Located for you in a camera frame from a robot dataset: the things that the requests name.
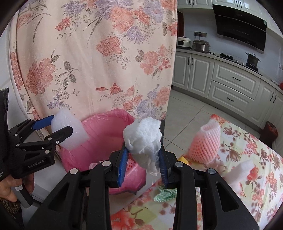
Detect white foam block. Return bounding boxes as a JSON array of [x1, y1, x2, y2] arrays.
[[51, 108, 89, 150], [224, 160, 255, 194]]

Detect green white striped cloth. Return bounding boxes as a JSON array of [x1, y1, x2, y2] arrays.
[[154, 186, 177, 203]]

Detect tall pink foam fruit net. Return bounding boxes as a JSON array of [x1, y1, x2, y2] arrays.
[[187, 119, 221, 164]]

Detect white tissue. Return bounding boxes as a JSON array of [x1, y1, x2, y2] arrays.
[[123, 117, 162, 176]]

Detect yellow sponge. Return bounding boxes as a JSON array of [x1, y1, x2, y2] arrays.
[[178, 156, 189, 165]]

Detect pink trash bin with bag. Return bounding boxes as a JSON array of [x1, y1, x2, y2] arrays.
[[59, 109, 146, 195]]

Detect white lower kitchen cabinets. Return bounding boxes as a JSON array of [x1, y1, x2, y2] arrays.
[[172, 49, 282, 154]]

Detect white kitchen cabinets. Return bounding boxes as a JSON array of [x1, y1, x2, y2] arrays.
[[177, 0, 263, 17], [172, 49, 282, 154]]

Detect white upper kitchen cabinets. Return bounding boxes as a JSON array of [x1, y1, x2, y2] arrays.
[[177, 0, 263, 17]]

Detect person's left hand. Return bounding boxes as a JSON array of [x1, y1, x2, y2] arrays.
[[0, 173, 36, 203]]

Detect floral tablecloth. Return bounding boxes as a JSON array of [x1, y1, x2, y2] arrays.
[[110, 113, 283, 230]]

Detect dark red floor bin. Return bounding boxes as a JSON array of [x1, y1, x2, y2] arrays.
[[259, 121, 278, 148]]

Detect floral curtain cloth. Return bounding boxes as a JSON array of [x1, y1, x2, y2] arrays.
[[9, 0, 177, 120]]

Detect black gas stove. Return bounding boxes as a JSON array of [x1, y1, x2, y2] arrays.
[[219, 53, 259, 72]]

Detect black cooking pot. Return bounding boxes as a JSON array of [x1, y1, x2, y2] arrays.
[[246, 53, 261, 67]]

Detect steel pressure cooker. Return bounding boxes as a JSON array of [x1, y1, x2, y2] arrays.
[[192, 39, 210, 53]]

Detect white rice cooker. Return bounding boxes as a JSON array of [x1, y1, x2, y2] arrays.
[[177, 37, 191, 49]]

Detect black range hood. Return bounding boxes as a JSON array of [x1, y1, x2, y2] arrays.
[[212, 4, 267, 53]]

